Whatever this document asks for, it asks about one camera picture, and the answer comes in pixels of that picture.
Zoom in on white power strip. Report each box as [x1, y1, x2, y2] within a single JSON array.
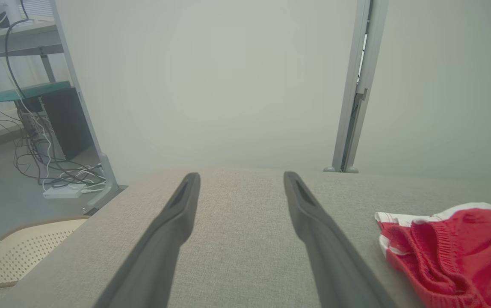
[[42, 186, 83, 199]]

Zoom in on grey metal desk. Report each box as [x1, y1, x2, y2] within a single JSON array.
[[0, 17, 65, 177]]

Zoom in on grey partition frame with foot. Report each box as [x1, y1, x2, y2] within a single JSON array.
[[49, 0, 129, 214]]

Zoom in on grey metal partition post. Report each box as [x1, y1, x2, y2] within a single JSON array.
[[323, 0, 390, 174]]

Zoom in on red white basketball shorts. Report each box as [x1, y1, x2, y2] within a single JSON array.
[[374, 202, 491, 308]]

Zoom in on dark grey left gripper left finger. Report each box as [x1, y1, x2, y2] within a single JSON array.
[[94, 172, 201, 308]]

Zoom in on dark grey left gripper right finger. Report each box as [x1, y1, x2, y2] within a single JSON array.
[[283, 171, 396, 308]]

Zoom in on tangled black floor cable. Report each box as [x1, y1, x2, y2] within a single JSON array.
[[0, 0, 106, 189]]

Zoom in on black computer tower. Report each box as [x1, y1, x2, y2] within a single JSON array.
[[17, 88, 95, 161]]

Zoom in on teal shelf board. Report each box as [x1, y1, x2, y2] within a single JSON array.
[[0, 81, 72, 103]]

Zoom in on cream perforated laundry basket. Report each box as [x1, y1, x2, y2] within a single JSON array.
[[0, 216, 90, 291]]

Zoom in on white floor cable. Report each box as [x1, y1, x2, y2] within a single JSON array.
[[0, 26, 106, 193]]

